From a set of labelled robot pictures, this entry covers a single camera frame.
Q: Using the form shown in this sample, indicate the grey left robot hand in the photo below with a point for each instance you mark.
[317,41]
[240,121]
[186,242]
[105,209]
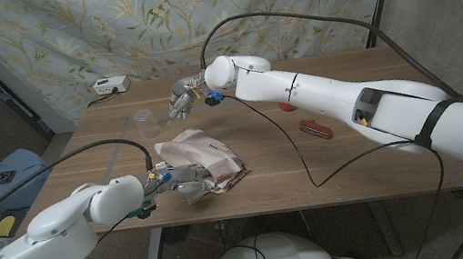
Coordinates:
[188,175]

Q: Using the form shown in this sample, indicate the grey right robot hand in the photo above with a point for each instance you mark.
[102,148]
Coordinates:
[183,100]

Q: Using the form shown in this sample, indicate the beige cloth with orange print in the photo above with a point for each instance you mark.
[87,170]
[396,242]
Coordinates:
[212,155]

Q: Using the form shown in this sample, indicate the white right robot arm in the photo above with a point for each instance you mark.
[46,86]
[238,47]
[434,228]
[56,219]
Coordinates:
[347,103]

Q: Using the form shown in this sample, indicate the clear plastic cup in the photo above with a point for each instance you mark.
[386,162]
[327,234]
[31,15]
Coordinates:
[148,125]

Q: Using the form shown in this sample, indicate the red ball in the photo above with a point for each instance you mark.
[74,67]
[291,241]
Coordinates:
[287,107]

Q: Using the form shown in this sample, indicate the red swiss knife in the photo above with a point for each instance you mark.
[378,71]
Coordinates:
[316,129]

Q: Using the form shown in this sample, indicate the white power strip box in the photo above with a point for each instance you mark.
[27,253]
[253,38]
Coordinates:
[111,85]

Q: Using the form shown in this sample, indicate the grey table leg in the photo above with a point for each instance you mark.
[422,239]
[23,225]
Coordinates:
[387,230]
[154,256]

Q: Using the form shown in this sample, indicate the floral printed backdrop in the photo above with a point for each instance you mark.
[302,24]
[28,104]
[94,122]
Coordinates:
[107,33]

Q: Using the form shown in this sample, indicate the blue padded box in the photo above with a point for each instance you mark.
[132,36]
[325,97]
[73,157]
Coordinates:
[15,189]

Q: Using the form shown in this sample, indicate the black shoe with yellow insole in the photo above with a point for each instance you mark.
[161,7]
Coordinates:
[3,225]

